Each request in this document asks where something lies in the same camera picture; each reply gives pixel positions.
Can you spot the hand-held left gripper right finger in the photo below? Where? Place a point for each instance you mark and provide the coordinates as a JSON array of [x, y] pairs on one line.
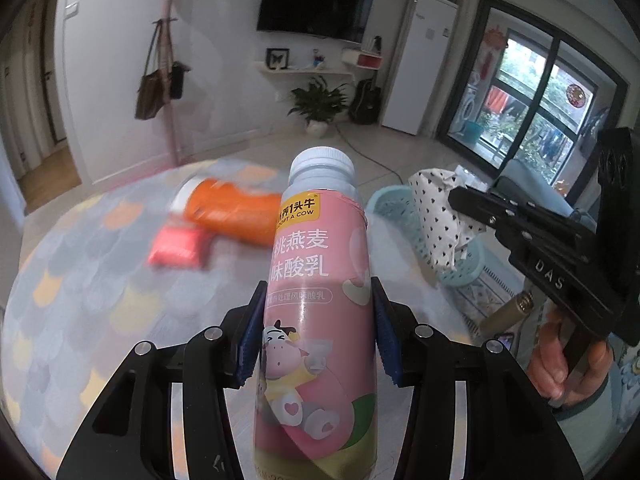
[[387, 345]]

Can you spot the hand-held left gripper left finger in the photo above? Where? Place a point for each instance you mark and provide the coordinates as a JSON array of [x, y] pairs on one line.
[[248, 345]]

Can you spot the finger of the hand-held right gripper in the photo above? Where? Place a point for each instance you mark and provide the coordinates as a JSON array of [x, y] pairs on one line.
[[480, 202], [520, 240]]

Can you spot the teal plastic basket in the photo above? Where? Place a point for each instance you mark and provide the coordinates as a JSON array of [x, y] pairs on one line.
[[395, 205]]

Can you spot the pink yogurt bottle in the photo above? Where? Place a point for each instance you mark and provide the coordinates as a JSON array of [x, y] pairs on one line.
[[315, 260]]

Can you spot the black shoulder bag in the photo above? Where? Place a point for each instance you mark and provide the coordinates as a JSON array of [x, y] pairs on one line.
[[177, 82]]

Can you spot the person's right forearm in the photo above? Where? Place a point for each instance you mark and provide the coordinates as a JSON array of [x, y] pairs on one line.
[[590, 435]]

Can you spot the person's right hand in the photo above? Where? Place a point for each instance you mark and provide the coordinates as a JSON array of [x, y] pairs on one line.
[[545, 360]]

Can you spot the polka dot cloth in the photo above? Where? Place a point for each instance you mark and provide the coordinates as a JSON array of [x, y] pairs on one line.
[[440, 220]]

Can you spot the grey armchair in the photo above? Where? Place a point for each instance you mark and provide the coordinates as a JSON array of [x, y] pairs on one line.
[[525, 180]]

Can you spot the patterned floor rug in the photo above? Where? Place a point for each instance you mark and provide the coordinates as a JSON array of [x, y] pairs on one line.
[[492, 285]]

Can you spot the brass metal cylinder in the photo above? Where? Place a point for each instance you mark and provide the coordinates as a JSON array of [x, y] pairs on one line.
[[505, 317]]

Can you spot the teal bucket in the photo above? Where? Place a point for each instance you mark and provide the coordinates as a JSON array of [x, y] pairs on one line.
[[473, 132]]

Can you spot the white washing machine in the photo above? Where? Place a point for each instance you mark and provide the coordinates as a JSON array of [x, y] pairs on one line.
[[469, 102]]

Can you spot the red packet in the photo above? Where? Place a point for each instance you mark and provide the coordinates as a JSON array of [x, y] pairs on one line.
[[175, 247]]

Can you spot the sliding glass door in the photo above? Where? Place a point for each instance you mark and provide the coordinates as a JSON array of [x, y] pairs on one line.
[[530, 85]]

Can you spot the orange bottle white cap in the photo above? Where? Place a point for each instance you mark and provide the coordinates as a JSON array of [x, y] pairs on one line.
[[225, 210]]

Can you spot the round red window sticker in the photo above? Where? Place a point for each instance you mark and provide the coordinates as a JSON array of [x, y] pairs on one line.
[[575, 95]]

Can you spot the white refrigerator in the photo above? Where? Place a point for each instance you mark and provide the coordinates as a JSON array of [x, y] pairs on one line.
[[420, 65]]

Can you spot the dark guitar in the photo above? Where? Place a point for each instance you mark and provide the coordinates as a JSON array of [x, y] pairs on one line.
[[365, 105]]

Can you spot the red paper window decoration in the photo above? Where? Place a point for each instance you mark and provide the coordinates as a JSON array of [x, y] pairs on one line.
[[495, 40]]

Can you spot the red white shelf box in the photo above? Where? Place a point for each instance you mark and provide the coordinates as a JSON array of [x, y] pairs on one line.
[[362, 59]]

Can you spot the black thermos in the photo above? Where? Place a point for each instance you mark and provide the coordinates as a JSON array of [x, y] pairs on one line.
[[376, 46]]

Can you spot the green potted plant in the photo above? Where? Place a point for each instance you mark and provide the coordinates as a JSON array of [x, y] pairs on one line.
[[317, 102]]

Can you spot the small shelf ornament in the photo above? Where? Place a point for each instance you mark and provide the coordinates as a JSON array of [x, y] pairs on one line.
[[318, 59]]

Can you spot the framed butterfly picture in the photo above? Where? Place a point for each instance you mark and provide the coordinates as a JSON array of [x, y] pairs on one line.
[[278, 58]]

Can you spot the pink coat rack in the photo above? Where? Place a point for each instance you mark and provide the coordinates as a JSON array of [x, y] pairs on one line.
[[172, 85]]

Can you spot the brown handbag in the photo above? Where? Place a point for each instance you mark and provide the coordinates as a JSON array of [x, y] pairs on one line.
[[150, 92]]

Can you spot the hallway door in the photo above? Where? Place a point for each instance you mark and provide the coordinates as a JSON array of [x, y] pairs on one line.
[[50, 70]]

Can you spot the low white wall shelf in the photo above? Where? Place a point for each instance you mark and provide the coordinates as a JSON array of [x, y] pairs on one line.
[[300, 71]]

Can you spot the wall-mounted television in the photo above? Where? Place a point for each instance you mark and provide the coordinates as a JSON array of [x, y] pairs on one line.
[[315, 0]]

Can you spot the white light switch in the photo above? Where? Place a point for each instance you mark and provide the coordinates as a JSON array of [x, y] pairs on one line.
[[72, 8]]

